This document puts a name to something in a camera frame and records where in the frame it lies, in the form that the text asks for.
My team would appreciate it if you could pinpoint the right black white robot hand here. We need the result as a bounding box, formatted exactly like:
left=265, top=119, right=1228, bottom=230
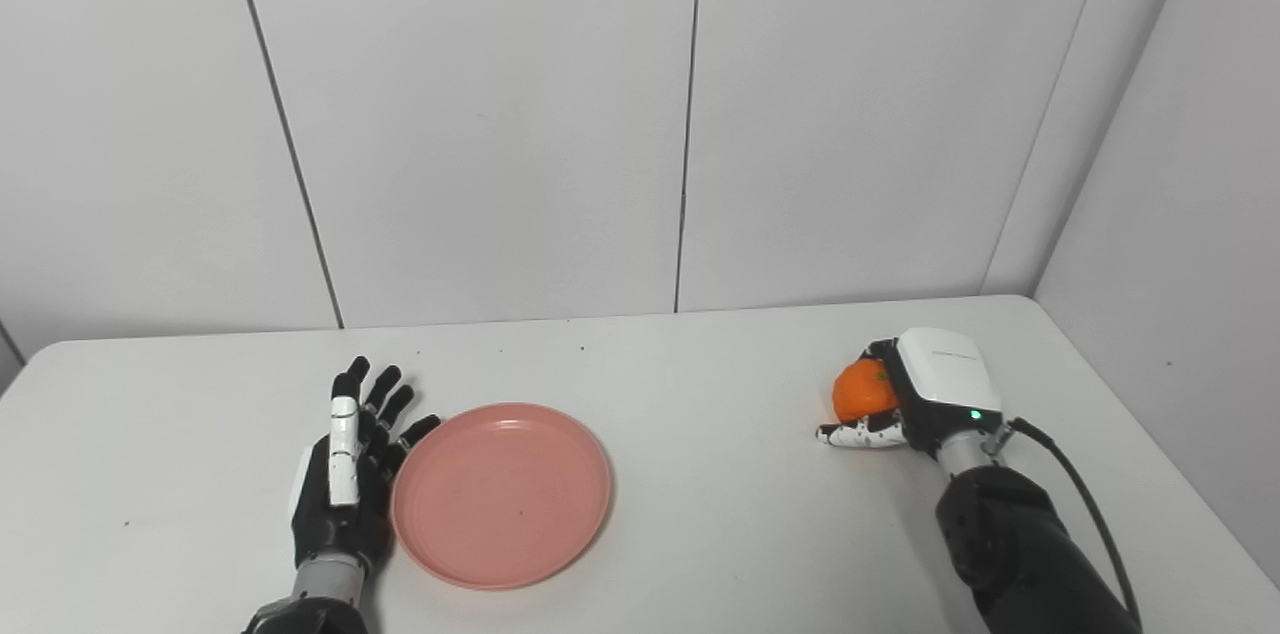
left=815, top=327, right=1004, bottom=461

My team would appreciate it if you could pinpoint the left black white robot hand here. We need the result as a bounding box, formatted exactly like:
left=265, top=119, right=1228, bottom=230
left=288, top=356, right=442, bottom=570

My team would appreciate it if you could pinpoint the orange fruit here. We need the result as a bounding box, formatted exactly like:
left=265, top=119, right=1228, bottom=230
left=832, top=358, right=901, bottom=424

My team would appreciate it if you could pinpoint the pink round plate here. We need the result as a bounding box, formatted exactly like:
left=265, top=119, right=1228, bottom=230
left=391, top=402, right=614, bottom=591

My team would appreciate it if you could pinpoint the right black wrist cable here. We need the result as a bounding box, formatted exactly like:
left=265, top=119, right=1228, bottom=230
left=985, top=417, right=1145, bottom=631

